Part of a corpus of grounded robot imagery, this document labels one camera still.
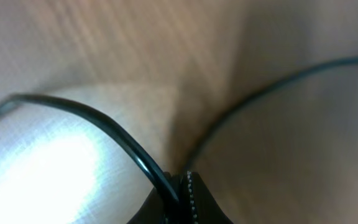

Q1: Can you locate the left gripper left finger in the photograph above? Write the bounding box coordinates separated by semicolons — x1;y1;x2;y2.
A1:
127;187;178;224

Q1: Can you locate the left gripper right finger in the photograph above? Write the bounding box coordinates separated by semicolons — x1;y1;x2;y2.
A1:
180;171;233;224

